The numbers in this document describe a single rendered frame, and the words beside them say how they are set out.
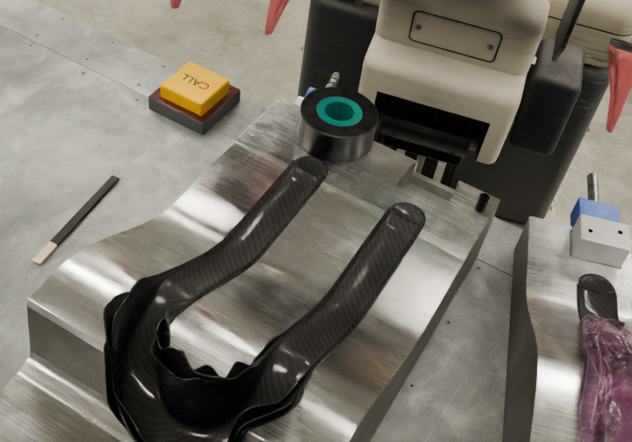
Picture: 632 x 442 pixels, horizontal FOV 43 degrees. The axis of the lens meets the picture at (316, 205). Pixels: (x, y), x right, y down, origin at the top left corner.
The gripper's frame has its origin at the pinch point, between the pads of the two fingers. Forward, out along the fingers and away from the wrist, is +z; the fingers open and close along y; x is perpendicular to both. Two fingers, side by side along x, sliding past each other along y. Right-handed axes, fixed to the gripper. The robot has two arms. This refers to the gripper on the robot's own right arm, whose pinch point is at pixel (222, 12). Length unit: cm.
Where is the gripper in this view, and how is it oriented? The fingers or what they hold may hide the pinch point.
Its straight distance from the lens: 81.2
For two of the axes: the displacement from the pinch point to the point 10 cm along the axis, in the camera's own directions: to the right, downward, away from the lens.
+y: 9.5, 2.9, -1.2
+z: -2.4, 9.1, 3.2
